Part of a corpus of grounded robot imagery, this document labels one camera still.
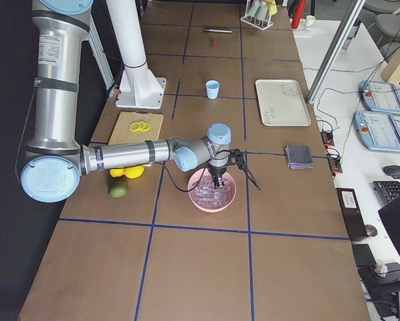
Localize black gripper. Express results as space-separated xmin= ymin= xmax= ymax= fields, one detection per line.
xmin=209 ymin=165 xmax=227 ymax=189

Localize yellow lemon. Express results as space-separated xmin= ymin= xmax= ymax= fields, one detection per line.
xmin=123 ymin=165 xmax=145 ymax=179
xmin=109 ymin=167 xmax=125 ymax=178

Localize grey office chair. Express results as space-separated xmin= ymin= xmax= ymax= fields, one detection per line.
xmin=375 ymin=8 xmax=400 ymax=41

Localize wooden cutting board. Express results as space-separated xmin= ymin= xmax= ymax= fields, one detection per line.
xmin=108 ymin=112 xmax=163 ymax=145

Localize red bottle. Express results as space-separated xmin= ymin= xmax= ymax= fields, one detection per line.
xmin=291 ymin=0 xmax=307 ymax=29

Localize aluminium frame post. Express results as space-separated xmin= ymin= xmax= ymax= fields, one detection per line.
xmin=306 ymin=0 xmax=365 ymax=104

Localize black computer mouse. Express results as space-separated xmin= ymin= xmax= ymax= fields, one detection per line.
xmin=382 ymin=165 xmax=400 ymax=180

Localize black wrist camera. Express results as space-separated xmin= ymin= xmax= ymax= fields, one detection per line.
xmin=228 ymin=149 xmax=245 ymax=170

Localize lower blue teach pendant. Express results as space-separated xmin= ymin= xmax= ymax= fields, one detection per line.
xmin=354 ymin=111 xmax=400 ymax=152

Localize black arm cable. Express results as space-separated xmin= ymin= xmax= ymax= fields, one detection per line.
xmin=161 ymin=148 xmax=262 ymax=193

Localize black keyboard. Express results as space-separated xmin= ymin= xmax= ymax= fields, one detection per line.
xmin=373 ymin=181 xmax=400 ymax=205

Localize white mast base plate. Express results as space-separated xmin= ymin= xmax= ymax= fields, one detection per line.
xmin=116 ymin=67 xmax=167 ymax=110

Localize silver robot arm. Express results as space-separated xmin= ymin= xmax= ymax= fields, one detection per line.
xmin=21 ymin=1 xmax=231 ymax=203

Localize light blue cup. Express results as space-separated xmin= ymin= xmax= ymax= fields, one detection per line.
xmin=205 ymin=80 xmax=220 ymax=100

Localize white paper cup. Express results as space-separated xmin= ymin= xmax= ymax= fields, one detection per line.
xmin=304 ymin=15 xmax=316 ymax=28

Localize yellow cup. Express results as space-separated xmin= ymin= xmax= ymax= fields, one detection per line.
xmin=266 ymin=0 xmax=278 ymax=16

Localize black box with label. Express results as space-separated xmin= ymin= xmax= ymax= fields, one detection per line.
xmin=336 ymin=188 xmax=368 ymax=241

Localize mint green cup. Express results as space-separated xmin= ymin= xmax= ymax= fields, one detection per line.
xmin=246 ymin=1 xmax=260 ymax=17

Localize upper blue teach pendant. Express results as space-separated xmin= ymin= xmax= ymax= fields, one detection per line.
xmin=360 ymin=80 xmax=400 ymax=116

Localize white wire cup rack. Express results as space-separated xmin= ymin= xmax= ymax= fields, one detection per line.
xmin=240 ymin=0 xmax=274 ymax=31

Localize grey cup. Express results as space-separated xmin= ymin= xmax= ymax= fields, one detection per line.
xmin=255 ymin=1 xmax=268 ymax=21

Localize white camera mast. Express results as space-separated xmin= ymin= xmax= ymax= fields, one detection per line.
xmin=106 ymin=0 xmax=146 ymax=68

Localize lemon slices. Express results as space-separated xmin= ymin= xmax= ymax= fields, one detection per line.
xmin=129 ymin=121 xmax=151 ymax=132

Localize blue teach pendant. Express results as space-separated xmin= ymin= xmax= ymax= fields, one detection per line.
xmin=354 ymin=111 xmax=400 ymax=152
xmin=360 ymin=80 xmax=400 ymax=116

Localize orange black power strip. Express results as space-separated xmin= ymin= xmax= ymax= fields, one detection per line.
xmin=320 ymin=130 xmax=342 ymax=177

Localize pink bowl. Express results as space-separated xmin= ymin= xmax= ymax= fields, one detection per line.
xmin=187 ymin=169 xmax=237 ymax=213

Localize beige bear tray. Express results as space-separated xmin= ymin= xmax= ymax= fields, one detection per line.
xmin=255 ymin=80 xmax=311 ymax=126

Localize clear ice cubes pile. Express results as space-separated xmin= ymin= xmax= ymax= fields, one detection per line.
xmin=189 ymin=176 xmax=235 ymax=211

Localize folded grey cloth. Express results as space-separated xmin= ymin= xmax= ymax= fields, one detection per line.
xmin=285 ymin=145 xmax=314 ymax=169

